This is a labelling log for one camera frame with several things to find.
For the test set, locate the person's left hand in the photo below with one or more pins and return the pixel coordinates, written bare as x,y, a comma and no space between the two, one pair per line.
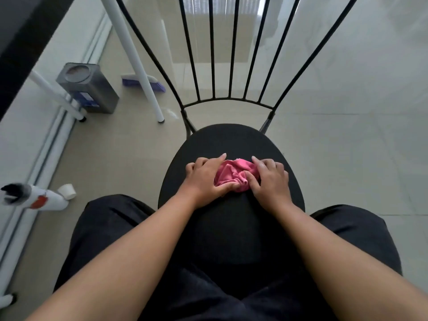
200,182

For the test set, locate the white floor door track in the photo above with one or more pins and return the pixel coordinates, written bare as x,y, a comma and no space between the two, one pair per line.
50,143

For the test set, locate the black metal chair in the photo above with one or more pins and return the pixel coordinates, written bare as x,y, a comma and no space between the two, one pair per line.
230,140

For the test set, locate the person's black trousers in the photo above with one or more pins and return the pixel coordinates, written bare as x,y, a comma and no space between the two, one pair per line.
214,290

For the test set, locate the white spray bottle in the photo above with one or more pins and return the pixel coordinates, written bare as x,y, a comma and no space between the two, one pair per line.
43,198

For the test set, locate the pink cloth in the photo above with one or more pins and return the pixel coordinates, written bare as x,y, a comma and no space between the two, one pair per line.
230,173

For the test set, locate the white metal table frame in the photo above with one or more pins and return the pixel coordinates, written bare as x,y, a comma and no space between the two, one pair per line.
133,56

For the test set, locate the person's left forearm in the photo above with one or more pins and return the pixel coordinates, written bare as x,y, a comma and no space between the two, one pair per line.
127,257

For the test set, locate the grey metal tin can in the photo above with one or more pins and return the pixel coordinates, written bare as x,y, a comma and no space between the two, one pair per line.
90,90

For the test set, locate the purple hand brush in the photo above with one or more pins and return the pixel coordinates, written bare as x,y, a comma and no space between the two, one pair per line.
152,84

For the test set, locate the person's left thumb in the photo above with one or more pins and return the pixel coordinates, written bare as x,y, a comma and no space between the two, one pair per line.
228,188

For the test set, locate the person's right thumb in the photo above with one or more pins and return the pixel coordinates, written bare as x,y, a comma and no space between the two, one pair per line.
251,182

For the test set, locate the person's right hand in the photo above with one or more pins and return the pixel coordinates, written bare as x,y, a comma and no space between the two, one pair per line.
272,188

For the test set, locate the white tape roll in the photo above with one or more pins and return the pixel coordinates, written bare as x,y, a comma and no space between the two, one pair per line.
68,191

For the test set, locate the person's right forearm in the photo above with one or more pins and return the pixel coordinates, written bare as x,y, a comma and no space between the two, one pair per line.
341,264

